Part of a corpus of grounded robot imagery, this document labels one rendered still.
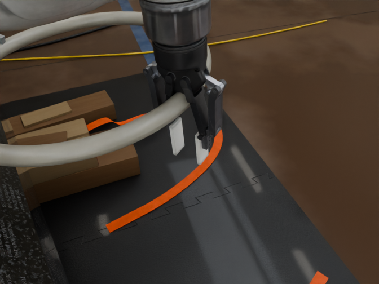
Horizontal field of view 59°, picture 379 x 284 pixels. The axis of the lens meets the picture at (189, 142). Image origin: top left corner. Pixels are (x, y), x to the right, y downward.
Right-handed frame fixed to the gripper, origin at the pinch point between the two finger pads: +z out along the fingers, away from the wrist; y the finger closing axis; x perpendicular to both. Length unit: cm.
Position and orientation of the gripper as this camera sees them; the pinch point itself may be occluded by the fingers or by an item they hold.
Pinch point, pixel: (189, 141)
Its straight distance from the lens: 59.1
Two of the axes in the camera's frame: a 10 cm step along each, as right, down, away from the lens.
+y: -8.5, -3.2, 4.2
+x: -5.2, 6.2, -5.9
